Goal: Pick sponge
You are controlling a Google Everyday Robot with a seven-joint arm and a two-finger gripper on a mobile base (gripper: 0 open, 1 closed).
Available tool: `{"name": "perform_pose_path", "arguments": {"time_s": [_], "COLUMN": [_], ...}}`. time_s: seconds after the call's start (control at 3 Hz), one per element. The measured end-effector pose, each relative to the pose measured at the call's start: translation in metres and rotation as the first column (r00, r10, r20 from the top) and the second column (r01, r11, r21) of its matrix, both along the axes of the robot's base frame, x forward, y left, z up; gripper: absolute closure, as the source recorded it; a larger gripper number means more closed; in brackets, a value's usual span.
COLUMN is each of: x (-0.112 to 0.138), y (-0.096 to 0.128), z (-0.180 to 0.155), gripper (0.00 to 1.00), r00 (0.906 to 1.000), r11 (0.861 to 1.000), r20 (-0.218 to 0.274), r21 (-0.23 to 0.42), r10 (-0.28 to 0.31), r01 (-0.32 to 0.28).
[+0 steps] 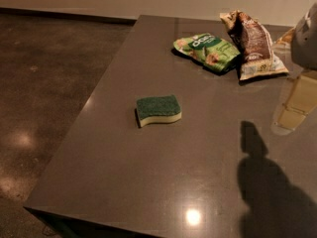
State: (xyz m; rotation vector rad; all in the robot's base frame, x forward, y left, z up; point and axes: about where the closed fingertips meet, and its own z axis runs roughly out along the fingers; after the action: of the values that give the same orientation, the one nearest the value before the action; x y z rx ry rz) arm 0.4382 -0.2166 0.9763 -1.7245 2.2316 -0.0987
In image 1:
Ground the brown snack bag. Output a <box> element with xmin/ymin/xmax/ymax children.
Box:
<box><xmin>220</xmin><ymin>10</ymin><xmax>288</xmax><ymax>81</ymax></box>

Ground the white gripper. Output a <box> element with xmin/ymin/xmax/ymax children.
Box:
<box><xmin>277</xmin><ymin>3</ymin><xmax>317</xmax><ymax>130</ymax></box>

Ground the green and yellow sponge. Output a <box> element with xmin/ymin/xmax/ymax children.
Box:
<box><xmin>136</xmin><ymin>95</ymin><xmax>182</xmax><ymax>127</ymax></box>

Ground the green snack bag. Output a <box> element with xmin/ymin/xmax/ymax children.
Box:
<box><xmin>173</xmin><ymin>33</ymin><xmax>240</xmax><ymax>73</ymax></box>

